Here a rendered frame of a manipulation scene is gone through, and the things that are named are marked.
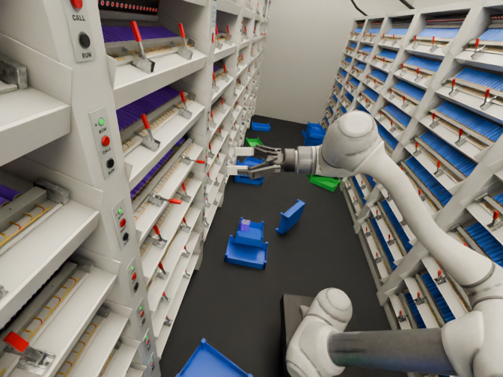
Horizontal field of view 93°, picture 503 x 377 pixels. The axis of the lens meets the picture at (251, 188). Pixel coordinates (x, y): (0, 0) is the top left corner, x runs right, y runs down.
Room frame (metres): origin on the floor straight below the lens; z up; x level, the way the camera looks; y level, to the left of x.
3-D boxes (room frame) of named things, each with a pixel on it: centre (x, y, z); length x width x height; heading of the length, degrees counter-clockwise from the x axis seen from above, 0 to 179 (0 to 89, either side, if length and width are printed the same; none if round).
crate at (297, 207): (1.64, -0.38, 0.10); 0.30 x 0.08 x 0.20; 147
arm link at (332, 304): (0.61, -0.45, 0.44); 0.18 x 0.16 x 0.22; 148
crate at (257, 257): (1.21, -0.05, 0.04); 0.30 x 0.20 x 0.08; 89
